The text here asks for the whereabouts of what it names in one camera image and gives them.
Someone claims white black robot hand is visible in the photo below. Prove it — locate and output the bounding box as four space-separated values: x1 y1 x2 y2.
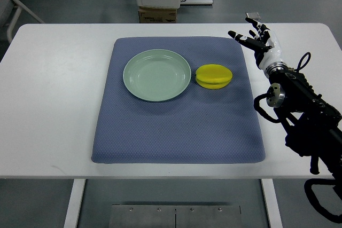
228 18 284 71

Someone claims yellow starfruit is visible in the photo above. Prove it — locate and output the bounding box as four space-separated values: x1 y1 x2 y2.
196 64 233 90

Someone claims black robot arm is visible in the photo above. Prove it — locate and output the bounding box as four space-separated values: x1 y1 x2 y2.
254 52 341 223

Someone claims grey floor plate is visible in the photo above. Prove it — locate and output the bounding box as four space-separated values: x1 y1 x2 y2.
246 12 261 20

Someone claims light green plate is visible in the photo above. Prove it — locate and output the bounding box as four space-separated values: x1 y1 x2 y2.
122 49 192 102

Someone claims white floor foot bar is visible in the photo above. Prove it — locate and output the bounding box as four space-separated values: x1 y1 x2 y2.
180 0 213 5

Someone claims blue textured mat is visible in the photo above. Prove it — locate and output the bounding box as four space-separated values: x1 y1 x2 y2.
91 37 265 164

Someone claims cardboard box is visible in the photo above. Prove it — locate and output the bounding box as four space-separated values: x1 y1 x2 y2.
138 7 177 23

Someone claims white table leg right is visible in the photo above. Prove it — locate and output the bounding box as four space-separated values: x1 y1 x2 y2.
261 179 283 228

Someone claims white table leg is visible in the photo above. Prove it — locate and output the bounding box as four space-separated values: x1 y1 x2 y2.
63 179 86 228
261 179 283 228

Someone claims white table leg left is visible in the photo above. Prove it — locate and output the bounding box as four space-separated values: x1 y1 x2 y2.
63 179 86 228

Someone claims metal base plate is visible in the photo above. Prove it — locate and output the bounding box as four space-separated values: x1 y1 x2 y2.
109 205 243 227

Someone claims white chair frame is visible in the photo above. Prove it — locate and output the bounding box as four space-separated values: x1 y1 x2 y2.
1 0 44 43

